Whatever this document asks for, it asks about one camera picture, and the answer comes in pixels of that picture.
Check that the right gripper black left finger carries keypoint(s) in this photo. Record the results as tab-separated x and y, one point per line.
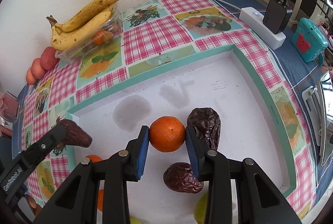
76	200

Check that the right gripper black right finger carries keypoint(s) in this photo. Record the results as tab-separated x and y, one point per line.
259	200

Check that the dark wrinkled date fruit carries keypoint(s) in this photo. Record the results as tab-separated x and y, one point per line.
207	124

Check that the orange mandarin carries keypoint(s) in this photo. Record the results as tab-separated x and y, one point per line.
100	200
167	134
94	158

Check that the green pear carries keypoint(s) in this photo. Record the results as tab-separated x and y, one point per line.
200	209

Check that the small pale red apple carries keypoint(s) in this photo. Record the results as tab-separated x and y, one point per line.
30	79

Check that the middle red apple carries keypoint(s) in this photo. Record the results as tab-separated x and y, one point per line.
37	70

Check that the large red apple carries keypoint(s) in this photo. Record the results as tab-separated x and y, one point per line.
48	59

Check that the white tray teal rim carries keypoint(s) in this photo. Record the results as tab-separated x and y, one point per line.
222	79

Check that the blue tablecloth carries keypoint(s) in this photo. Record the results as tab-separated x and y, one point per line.
300	76

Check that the lower yellow banana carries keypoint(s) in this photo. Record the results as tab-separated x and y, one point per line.
63	41

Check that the yellow banana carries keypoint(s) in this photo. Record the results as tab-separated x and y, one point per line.
63	41
83	16

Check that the teal toy box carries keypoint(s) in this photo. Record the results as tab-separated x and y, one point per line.
308	40

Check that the clear plastic fruit container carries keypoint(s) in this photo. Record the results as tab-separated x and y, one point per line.
109	31

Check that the white power strip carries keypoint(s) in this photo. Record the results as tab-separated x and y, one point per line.
254	19

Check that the black power adapter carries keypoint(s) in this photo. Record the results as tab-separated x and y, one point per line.
276	16

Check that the fruit print checkered tablecloth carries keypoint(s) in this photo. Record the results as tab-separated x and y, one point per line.
154	34

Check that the upper yellow banana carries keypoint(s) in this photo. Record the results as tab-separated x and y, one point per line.
83	16

